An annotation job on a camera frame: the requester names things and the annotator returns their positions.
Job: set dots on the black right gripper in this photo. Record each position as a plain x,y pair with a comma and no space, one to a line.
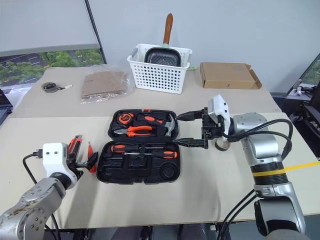
208,127

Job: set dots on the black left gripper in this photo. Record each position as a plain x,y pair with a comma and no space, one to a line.
75,170

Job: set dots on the small orange screwdriver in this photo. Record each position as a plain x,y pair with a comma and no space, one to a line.
90,150

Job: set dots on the orange black utility knife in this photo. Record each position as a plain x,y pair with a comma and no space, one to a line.
76,143

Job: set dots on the dark tape roll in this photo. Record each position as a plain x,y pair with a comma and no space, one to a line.
222,146

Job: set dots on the black plastic tool case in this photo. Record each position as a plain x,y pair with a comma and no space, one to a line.
140,167

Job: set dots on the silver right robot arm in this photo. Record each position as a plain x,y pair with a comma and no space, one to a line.
265,150

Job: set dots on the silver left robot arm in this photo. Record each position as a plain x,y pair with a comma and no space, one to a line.
27,207

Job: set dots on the long orange black screwdriver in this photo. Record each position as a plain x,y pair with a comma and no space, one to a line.
167,154

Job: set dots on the short orange black screwdriver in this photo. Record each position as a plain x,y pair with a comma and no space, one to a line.
120,148

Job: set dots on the orange black tape measure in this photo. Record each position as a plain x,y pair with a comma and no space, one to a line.
125,118

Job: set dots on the white perforated plastic basket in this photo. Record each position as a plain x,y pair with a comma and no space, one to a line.
157,77

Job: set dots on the brown cardboard box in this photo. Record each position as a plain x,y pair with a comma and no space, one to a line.
227,75

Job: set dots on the small white tag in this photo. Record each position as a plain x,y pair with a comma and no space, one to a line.
67,86

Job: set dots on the clear bag with brown paper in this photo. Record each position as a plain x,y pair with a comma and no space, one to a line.
105,85

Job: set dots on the small tape measure reel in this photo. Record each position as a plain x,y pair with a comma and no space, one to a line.
50,87

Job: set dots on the black furniture with equipment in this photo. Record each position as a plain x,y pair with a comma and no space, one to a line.
305,117

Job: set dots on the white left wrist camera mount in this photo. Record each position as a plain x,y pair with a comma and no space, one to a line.
53,160

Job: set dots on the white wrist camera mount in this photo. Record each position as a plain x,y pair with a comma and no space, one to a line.
53,160
220,105

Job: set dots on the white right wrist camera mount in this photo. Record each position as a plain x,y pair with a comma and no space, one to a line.
220,105

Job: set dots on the black window frame post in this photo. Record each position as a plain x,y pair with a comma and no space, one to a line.
96,32

